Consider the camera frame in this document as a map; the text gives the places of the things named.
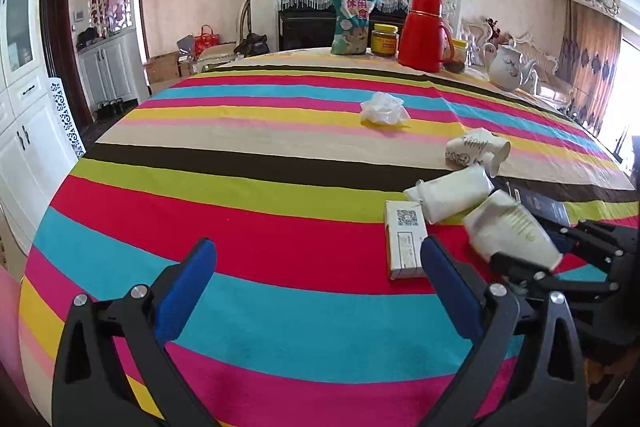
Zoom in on black bag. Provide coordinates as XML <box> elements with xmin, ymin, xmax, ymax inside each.
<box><xmin>234</xmin><ymin>33</ymin><xmax>271</xmax><ymax>58</ymax></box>

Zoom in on dark upright piano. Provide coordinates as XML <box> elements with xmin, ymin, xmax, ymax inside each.
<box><xmin>277</xmin><ymin>4</ymin><xmax>416</xmax><ymax>52</ymax></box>

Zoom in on cushioned wooden chair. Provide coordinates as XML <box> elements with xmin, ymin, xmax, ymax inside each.
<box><xmin>192</xmin><ymin>0</ymin><xmax>251</xmax><ymax>72</ymax></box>

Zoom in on glass jar dark contents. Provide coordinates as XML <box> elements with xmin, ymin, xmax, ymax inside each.
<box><xmin>447</xmin><ymin>39</ymin><xmax>469</xmax><ymax>72</ymax></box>

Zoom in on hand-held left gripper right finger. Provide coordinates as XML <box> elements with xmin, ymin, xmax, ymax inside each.
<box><xmin>415</xmin><ymin>235</ymin><xmax>588</xmax><ymax>427</ymax></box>

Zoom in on green snack bag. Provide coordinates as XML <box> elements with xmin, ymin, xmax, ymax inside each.
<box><xmin>329</xmin><ymin>0</ymin><xmax>381</xmax><ymax>56</ymax></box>

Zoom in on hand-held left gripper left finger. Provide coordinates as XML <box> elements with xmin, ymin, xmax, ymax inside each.
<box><xmin>52</xmin><ymin>237</ymin><xmax>221</xmax><ymax>427</ymax></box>

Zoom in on red thermos jug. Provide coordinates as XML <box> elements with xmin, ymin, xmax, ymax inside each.
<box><xmin>397</xmin><ymin>0</ymin><xmax>453</xmax><ymax>72</ymax></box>

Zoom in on yellow-lidded sauce jar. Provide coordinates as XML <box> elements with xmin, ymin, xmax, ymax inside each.
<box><xmin>370</xmin><ymin>23</ymin><xmax>400</xmax><ymax>58</ymax></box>

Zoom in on black box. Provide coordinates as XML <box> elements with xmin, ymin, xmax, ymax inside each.
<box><xmin>495</xmin><ymin>179</ymin><xmax>571</xmax><ymax>228</ymax></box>

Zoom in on brown cardboard box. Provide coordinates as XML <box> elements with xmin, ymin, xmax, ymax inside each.
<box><xmin>144</xmin><ymin>52</ymin><xmax>181</xmax><ymax>85</ymax></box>

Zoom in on patterned crushed paper cup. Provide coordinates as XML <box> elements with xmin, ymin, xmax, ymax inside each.
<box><xmin>445</xmin><ymin>130</ymin><xmax>512</xmax><ymax>178</ymax></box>

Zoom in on tall white glass-door cabinet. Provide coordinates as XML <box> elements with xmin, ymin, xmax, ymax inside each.
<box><xmin>0</xmin><ymin>0</ymin><xmax>83</xmax><ymax>253</ymax></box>

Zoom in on white porcelain teapot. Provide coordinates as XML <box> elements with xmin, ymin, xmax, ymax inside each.
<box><xmin>481</xmin><ymin>43</ymin><xmax>538</xmax><ymax>92</ymax></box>

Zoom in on white lattice floor stand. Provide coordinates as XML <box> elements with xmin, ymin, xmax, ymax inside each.
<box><xmin>47</xmin><ymin>77</ymin><xmax>87</xmax><ymax>158</ymax></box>

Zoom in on white tissue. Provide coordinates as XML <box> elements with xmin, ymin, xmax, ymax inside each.
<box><xmin>360</xmin><ymin>92</ymin><xmax>410</xmax><ymax>126</ymax></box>

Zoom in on cream ornate sofa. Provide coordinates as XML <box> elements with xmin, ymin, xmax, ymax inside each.
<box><xmin>510</xmin><ymin>34</ymin><xmax>560</xmax><ymax>80</ymax></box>

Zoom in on low white shoe cabinet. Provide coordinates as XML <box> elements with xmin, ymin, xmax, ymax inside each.
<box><xmin>77</xmin><ymin>34</ymin><xmax>138</xmax><ymax>108</ymax></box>

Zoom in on red gift bag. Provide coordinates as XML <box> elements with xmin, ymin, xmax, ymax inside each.
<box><xmin>194</xmin><ymin>25</ymin><xmax>220</xmax><ymax>56</ymax></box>

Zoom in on brown patterned curtain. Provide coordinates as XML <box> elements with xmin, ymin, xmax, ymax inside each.
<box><xmin>567</xmin><ymin>0</ymin><xmax>623</xmax><ymax>138</ymax></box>

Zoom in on cream ornate armchair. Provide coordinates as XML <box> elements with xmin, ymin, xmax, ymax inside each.
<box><xmin>460</xmin><ymin>18</ymin><xmax>497</xmax><ymax>54</ymax></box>

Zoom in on pile of dark bags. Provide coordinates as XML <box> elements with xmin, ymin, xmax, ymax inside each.
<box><xmin>76</xmin><ymin>27</ymin><xmax>108</xmax><ymax>50</ymax></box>

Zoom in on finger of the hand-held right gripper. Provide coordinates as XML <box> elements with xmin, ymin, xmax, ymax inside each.
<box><xmin>492</xmin><ymin>254</ymin><xmax>621</xmax><ymax>300</ymax></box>
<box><xmin>535</xmin><ymin>214</ymin><xmax>626</xmax><ymax>265</ymax></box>

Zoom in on dark wooden door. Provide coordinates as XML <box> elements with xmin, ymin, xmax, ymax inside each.
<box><xmin>39</xmin><ymin>0</ymin><xmax>93</xmax><ymax>128</ymax></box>

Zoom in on colourful striped tablecloth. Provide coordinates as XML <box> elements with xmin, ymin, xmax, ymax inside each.
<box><xmin>17</xmin><ymin>47</ymin><xmax>640</xmax><ymax>427</ymax></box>

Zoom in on small white cardboard box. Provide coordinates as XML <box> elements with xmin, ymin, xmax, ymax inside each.
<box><xmin>384</xmin><ymin>201</ymin><xmax>430</xmax><ymax>282</ymax></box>

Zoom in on bright window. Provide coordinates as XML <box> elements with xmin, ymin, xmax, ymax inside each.
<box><xmin>597</xmin><ymin>27</ymin><xmax>640</xmax><ymax>158</ymax></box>

